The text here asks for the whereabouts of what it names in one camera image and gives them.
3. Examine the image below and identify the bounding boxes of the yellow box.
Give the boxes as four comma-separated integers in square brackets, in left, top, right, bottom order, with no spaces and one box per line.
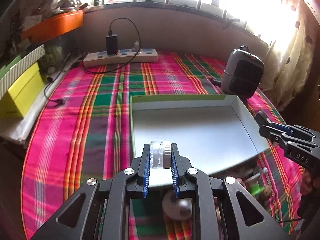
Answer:
[1,62,44,119]

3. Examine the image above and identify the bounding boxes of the striped white box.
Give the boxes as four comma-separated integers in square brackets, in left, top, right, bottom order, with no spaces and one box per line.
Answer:
[0,45,46,99]

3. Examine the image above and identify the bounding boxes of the cream dotted curtain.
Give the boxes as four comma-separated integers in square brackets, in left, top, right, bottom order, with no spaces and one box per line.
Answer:
[259,15,319,112]

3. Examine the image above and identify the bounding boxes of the green white spool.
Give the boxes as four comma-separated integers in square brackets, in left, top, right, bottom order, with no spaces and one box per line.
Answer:
[244,167,268,196]

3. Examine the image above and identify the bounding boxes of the person's right hand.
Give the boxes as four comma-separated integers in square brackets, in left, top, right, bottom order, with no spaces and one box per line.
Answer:
[300,169,320,196]

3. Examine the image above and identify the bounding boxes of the orange planter box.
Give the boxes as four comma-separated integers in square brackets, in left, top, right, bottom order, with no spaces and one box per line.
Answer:
[21,11,84,44]

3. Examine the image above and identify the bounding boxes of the white plug adapter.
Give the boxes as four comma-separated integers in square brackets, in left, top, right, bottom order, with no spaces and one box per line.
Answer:
[132,41,140,53]

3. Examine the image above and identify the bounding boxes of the white green-edged cardboard tray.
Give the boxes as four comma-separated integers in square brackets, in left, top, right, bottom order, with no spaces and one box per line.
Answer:
[130,94,269,175]

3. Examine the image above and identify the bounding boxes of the brown walnut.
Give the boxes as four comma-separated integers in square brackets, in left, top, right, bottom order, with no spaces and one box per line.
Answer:
[260,185,272,201]

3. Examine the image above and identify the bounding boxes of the pink plaid bedspread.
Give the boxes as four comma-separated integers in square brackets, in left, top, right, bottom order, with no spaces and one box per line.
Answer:
[21,53,302,239]

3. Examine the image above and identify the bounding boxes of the black charger adapter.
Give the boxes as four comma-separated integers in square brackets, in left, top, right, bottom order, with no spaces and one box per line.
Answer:
[106,34,118,55]

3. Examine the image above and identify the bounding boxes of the white panda face ball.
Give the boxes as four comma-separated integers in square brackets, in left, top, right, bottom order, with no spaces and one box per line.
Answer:
[162,190,193,221]

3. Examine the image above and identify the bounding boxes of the grey black portable heater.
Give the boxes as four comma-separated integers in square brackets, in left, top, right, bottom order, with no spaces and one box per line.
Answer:
[221,46,265,99]

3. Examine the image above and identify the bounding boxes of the black charger cable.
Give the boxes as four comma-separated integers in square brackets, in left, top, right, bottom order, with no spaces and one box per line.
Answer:
[43,17,142,106]

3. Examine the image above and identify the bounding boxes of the beige power strip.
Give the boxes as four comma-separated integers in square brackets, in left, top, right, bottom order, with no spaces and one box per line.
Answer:
[84,48,158,67]

